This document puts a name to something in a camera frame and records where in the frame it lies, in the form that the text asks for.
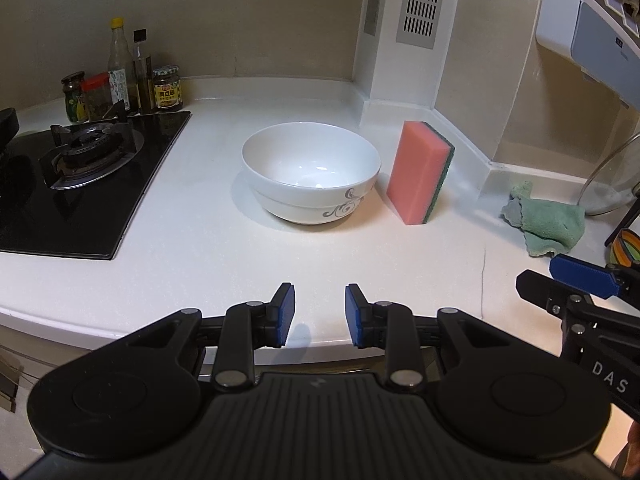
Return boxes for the colourful stacked bowls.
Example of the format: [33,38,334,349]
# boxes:
[605,227,640,266]

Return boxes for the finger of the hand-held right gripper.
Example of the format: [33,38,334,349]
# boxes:
[516,270,608,361]
[548,254,640,302]

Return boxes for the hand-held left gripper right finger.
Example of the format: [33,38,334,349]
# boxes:
[344,283,506,393]

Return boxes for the red lid jar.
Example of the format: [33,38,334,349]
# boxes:
[81,73,117,123]

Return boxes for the black glass gas stove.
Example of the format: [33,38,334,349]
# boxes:
[0,110,193,261]

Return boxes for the white wall appliance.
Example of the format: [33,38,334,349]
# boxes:
[534,0,640,111]

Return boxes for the gas burner pan support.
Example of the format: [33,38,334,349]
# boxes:
[39,122,146,191]

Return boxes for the glass pot lid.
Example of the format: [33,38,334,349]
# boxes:
[579,132,640,217]

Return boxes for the black cookware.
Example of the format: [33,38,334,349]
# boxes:
[0,107,21,161]

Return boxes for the black cap dark bottle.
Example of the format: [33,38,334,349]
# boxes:
[132,29,156,115]

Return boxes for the pink and green sponge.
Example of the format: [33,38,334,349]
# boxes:
[386,120,456,226]

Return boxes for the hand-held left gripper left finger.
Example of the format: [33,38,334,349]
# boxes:
[127,282,296,393]

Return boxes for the green cloth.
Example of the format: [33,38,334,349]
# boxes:
[501,180,587,258]

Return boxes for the checkered lid sauce jar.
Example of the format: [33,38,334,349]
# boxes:
[151,64,184,112]

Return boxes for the dark lid pickle jar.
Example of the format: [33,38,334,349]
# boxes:
[61,71,90,125]

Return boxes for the yellow cap clear bottle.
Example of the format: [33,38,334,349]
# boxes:
[108,17,140,116]

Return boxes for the white bowl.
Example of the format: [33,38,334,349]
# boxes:
[241,121,382,226]

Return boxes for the grey vent grille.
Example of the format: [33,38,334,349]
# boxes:
[396,0,448,51]

